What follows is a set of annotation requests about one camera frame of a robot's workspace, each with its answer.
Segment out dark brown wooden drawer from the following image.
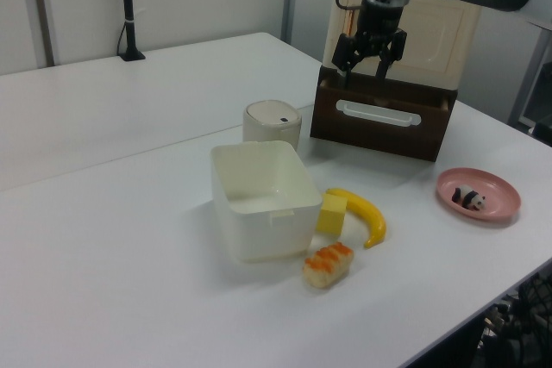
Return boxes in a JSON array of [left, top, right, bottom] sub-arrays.
[[310, 65, 456, 163]]

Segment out yellow cube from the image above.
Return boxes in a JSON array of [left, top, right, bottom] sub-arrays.
[[316, 193, 348, 238]]

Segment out black white toy panda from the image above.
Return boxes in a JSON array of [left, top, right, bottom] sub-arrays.
[[450, 185, 487, 212]]

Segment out cream small lidded bin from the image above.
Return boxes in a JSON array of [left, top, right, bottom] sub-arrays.
[[241, 100, 302, 153]]

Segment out black cable on pole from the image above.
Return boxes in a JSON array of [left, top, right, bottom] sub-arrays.
[[116, 18, 130, 57]]

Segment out black pole stand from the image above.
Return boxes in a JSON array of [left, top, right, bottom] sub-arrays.
[[118, 0, 147, 62]]

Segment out yellow toy banana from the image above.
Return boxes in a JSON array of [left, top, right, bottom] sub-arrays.
[[325, 187, 387, 250]]

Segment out toy salmon roe sushi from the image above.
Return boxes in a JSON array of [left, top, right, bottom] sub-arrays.
[[302, 240, 355, 290]]

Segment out white plastic box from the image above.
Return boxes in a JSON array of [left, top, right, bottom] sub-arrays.
[[210, 140, 323, 265]]

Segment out white drawer handle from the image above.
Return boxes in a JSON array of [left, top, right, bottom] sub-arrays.
[[335, 99, 422, 128]]

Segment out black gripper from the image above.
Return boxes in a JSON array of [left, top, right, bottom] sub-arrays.
[[331, 0, 409, 85]]

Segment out orange cabinet door handle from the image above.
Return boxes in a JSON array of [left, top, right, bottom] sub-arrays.
[[343, 6, 360, 36]]

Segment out pink plate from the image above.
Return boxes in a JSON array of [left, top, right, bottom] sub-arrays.
[[436, 166, 522, 226]]

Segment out cream toy cabinet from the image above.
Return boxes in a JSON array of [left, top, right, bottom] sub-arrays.
[[322, 0, 482, 91]]

